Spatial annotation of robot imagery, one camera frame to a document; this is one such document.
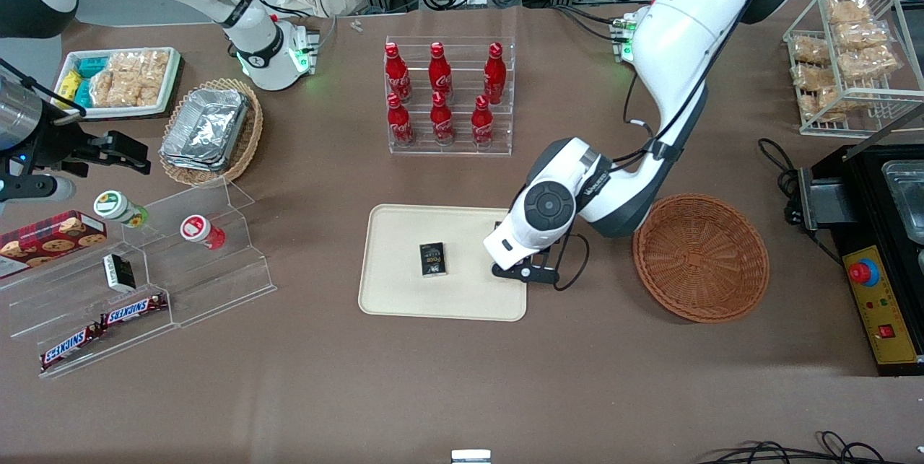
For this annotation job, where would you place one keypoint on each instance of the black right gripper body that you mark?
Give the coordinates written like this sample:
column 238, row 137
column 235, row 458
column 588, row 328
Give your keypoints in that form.
column 56, row 146

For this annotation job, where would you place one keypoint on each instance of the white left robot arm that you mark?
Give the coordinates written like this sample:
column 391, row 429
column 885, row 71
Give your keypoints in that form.
column 686, row 31

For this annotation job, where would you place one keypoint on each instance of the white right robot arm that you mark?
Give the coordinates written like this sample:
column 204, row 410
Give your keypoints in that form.
column 256, row 53

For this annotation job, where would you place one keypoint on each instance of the white rectangular snack tray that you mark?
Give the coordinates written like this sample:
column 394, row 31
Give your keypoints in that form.
column 172, row 81

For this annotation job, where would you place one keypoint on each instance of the cream plastic tray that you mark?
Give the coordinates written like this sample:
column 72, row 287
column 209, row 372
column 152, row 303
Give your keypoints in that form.
column 462, row 298

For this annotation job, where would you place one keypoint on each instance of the light wicker basket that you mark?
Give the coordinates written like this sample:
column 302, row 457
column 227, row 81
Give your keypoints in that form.
column 249, row 139

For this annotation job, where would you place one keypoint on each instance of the red-brown wicker basket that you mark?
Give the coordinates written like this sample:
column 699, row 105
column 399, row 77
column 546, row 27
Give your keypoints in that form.
column 700, row 262

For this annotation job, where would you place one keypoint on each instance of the green lid cup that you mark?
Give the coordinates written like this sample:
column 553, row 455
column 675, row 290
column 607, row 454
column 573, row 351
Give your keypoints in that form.
column 115, row 206

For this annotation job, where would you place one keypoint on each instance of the clear rice cracker bag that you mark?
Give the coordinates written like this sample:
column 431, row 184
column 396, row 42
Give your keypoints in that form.
column 141, row 63
column 115, row 91

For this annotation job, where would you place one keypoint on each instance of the teal snack pack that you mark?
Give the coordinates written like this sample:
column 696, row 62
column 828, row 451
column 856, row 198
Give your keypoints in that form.
column 82, row 94
column 92, row 66

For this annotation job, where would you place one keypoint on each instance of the yellow snack pack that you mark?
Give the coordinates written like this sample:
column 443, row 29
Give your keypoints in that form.
column 70, row 84

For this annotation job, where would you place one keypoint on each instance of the stack of foil trays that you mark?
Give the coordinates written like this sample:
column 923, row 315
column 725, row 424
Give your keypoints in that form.
column 206, row 128

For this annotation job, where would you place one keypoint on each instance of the red cookie box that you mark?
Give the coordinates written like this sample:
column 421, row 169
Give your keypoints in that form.
column 43, row 240

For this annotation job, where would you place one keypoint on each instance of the red lid cup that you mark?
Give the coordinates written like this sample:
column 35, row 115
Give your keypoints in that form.
column 198, row 229

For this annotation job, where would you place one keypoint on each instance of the small black card box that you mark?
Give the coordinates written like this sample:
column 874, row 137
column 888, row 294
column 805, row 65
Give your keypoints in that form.
column 433, row 260

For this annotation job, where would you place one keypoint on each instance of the black and white small box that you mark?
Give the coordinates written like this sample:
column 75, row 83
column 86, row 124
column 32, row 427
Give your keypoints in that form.
column 119, row 273

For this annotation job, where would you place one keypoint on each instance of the clear acrylic bottle rack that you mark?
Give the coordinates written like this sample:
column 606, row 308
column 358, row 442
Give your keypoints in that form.
column 462, row 150

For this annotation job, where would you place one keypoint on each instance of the snickers chocolate bar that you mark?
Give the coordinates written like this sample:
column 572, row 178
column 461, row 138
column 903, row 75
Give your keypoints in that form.
column 133, row 310
column 68, row 347

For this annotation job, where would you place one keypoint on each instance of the clear acrylic stepped shelf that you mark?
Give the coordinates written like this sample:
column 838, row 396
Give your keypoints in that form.
column 216, row 283

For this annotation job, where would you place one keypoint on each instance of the red cola bottle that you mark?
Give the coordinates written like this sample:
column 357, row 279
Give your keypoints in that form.
column 482, row 125
column 494, row 78
column 442, row 123
column 401, row 125
column 440, row 74
column 398, row 74

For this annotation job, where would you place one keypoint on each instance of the silver metal object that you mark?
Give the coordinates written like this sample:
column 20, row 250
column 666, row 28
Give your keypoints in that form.
column 471, row 457

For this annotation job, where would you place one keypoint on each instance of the red emergency stop button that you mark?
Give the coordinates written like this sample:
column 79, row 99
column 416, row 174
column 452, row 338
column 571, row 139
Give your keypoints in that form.
column 863, row 273

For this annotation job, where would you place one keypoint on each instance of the bagged fried snack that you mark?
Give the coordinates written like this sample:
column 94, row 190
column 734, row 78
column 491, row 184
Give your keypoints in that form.
column 850, row 11
column 863, row 34
column 830, row 103
column 810, row 50
column 870, row 62
column 812, row 76

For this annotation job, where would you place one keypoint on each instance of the black counter appliance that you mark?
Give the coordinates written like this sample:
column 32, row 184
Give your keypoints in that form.
column 866, row 190

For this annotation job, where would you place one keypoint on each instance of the yellow control box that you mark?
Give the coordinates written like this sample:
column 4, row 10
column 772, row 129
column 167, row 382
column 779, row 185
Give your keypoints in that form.
column 888, row 305

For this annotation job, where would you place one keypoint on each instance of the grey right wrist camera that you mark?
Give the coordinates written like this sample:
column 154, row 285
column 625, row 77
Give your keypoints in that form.
column 40, row 188

